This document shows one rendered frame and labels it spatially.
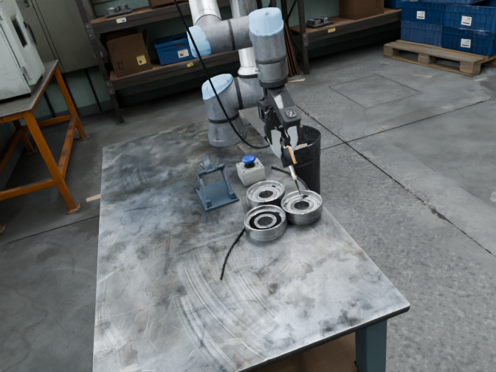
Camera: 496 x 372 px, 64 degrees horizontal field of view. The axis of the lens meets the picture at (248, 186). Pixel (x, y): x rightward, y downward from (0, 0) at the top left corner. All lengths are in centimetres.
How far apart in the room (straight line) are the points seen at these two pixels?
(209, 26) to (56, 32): 369
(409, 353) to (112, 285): 118
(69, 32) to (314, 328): 420
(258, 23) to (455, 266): 153
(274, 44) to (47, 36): 388
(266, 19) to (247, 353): 68
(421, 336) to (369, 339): 90
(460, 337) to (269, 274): 109
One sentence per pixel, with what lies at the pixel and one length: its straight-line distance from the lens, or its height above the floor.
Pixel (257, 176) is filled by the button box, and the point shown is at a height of 82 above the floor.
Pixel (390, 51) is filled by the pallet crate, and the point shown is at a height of 8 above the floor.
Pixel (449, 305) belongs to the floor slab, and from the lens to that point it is 193.
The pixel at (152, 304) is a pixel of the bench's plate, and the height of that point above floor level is 80.
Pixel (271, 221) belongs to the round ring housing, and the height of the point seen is 82.
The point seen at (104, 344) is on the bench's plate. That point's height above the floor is 80.
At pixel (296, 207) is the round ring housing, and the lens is 105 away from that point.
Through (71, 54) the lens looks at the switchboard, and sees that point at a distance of 468.
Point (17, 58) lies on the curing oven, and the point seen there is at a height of 103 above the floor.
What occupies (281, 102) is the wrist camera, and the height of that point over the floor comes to 109.
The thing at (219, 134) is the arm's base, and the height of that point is 85.
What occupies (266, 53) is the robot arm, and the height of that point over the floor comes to 120.
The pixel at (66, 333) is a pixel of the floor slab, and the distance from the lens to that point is 218.
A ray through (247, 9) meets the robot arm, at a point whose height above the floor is 124.
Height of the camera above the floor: 143
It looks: 31 degrees down
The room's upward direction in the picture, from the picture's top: 11 degrees counter-clockwise
